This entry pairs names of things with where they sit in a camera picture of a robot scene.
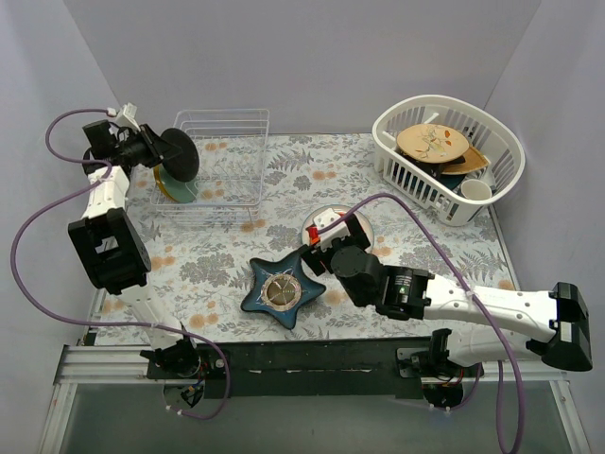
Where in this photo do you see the yellow patterned round plate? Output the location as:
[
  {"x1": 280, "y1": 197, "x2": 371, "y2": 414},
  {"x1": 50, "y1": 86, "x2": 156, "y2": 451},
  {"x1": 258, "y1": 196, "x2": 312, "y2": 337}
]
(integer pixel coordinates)
[{"x1": 153, "y1": 165, "x2": 176, "y2": 202}]

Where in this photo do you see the dark brown plate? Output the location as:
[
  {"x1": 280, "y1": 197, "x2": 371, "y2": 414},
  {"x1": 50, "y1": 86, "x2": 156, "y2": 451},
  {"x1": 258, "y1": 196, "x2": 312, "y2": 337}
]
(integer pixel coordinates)
[{"x1": 161, "y1": 128, "x2": 199, "y2": 183}]

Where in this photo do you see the blue floral green plate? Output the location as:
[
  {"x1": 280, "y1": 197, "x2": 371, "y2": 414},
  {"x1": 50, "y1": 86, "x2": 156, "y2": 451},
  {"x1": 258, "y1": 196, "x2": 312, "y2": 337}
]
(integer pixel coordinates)
[{"x1": 158, "y1": 172, "x2": 197, "y2": 203}]

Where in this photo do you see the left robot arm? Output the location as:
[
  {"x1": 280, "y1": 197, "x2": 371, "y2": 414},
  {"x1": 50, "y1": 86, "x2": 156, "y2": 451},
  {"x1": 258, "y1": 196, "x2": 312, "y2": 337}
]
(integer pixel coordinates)
[{"x1": 68, "y1": 120, "x2": 201, "y2": 378}]

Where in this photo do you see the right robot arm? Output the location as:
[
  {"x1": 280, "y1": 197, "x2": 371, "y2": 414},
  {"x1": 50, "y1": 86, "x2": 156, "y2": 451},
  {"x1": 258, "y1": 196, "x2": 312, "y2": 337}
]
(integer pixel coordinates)
[{"x1": 301, "y1": 236, "x2": 593, "y2": 376}]

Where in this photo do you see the dark teal dish in basket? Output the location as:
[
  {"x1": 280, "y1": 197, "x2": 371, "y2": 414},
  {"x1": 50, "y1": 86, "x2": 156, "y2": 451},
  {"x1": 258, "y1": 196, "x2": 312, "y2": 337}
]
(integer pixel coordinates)
[{"x1": 425, "y1": 174, "x2": 465, "y2": 194}]

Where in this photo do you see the blue star-shaped plate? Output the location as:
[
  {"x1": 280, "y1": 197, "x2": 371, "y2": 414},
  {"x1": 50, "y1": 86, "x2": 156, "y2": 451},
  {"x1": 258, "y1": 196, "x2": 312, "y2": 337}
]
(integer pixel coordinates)
[{"x1": 240, "y1": 251, "x2": 326, "y2": 330}]

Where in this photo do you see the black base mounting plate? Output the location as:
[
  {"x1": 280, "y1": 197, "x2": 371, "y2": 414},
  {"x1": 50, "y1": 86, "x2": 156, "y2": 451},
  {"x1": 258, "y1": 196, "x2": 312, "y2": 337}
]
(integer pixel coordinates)
[{"x1": 140, "y1": 337, "x2": 478, "y2": 399}]

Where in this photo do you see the floral table mat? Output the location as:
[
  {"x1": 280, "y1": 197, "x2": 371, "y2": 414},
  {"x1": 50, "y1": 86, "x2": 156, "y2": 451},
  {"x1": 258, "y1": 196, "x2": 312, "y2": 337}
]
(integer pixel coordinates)
[{"x1": 128, "y1": 134, "x2": 513, "y2": 342}]

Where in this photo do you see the white cup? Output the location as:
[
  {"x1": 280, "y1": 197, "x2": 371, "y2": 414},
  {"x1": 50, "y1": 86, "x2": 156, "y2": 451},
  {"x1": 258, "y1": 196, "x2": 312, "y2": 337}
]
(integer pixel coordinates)
[{"x1": 459, "y1": 179, "x2": 493, "y2": 201}]

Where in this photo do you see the beige floral round plate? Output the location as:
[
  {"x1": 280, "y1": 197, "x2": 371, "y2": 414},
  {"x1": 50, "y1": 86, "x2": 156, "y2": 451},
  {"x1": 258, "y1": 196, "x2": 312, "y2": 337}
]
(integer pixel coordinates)
[{"x1": 396, "y1": 124, "x2": 470, "y2": 164}]

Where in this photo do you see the white plastic slatted basket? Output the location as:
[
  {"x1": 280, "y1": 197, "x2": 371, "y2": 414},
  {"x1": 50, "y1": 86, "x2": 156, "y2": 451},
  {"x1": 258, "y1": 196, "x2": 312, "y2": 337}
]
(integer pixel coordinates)
[{"x1": 372, "y1": 95, "x2": 526, "y2": 226}]

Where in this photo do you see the tan fan-shaped plate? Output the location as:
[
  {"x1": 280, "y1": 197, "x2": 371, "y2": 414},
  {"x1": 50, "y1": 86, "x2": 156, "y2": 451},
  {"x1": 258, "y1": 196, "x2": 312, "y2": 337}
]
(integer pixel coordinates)
[{"x1": 441, "y1": 146, "x2": 490, "y2": 175}]

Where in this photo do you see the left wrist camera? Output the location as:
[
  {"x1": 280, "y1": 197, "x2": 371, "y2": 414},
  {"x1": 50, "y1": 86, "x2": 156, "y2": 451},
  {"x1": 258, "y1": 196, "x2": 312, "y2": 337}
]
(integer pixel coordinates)
[{"x1": 106, "y1": 103, "x2": 141, "y2": 131}]

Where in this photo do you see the white wire dish rack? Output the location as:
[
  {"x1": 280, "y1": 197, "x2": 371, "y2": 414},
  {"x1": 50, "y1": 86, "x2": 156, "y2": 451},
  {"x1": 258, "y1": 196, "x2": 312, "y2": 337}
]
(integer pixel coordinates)
[{"x1": 150, "y1": 109, "x2": 269, "y2": 226}]

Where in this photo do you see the aluminium frame rail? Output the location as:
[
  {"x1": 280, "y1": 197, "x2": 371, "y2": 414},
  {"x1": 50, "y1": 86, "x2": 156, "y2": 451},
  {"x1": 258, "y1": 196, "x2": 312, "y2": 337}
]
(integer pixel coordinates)
[{"x1": 39, "y1": 346, "x2": 591, "y2": 453}]

